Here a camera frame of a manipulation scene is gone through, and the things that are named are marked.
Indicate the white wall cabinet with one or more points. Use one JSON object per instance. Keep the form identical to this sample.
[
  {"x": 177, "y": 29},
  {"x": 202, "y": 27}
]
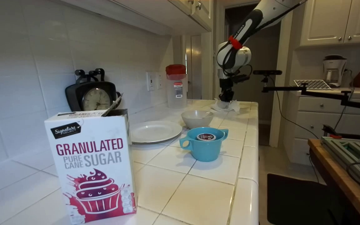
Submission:
[
  {"x": 339, "y": 22},
  {"x": 198, "y": 11}
]

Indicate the black floor mat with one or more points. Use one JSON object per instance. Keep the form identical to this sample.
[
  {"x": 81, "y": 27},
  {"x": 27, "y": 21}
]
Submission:
[{"x": 295, "y": 200}]

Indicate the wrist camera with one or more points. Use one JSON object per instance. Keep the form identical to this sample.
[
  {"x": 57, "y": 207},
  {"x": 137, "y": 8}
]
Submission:
[{"x": 241, "y": 77}]

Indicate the black table clock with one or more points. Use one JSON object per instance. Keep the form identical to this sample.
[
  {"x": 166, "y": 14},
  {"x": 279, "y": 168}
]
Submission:
[{"x": 94, "y": 95}]

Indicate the coffee pod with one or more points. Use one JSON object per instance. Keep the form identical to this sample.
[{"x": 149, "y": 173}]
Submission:
[{"x": 206, "y": 137}]

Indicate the checkered board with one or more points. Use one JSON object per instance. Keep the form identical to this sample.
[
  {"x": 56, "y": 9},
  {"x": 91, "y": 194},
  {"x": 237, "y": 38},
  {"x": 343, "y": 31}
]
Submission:
[{"x": 312, "y": 84}]

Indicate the beige bowl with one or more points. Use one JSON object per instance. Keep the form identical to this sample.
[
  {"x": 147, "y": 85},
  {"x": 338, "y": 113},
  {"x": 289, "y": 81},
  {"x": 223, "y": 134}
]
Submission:
[{"x": 195, "y": 122}]

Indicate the white coffee maker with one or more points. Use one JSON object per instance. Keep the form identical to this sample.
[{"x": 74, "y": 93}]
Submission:
[{"x": 334, "y": 70}]

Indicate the granulated sugar box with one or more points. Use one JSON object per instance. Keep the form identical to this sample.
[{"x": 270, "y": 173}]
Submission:
[{"x": 92, "y": 168}]

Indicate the white door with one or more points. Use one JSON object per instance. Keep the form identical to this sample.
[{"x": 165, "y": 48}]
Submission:
[{"x": 195, "y": 68}]

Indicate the white switch plate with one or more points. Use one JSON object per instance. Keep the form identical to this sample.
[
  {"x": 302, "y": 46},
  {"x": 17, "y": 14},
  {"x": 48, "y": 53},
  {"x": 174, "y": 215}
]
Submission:
[{"x": 159, "y": 80}]

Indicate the clear pitcher with red lid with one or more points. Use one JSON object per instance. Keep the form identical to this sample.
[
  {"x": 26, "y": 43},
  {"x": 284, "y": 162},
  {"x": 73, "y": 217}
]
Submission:
[{"x": 176, "y": 89}]

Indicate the white drawer cabinet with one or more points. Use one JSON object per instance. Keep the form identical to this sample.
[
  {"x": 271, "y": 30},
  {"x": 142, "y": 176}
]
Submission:
[{"x": 311, "y": 125}]

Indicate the camera on mount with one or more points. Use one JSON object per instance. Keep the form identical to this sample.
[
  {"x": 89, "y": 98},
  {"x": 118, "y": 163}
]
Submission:
[{"x": 323, "y": 93}]

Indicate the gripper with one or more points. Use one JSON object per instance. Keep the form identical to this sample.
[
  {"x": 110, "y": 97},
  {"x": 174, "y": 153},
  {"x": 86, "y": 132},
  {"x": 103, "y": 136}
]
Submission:
[{"x": 226, "y": 83}]

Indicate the white wall socket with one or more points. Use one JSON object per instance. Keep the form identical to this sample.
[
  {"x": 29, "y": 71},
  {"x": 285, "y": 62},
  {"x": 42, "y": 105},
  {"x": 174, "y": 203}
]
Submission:
[{"x": 151, "y": 81}]

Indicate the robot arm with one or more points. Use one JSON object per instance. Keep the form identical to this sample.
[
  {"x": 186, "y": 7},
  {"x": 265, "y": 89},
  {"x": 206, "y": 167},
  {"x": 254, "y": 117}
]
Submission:
[{"x": 234, "y": 57}]

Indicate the white napkin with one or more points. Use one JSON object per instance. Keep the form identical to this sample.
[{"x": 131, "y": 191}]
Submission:
[{"x": 230, "y": 107}]

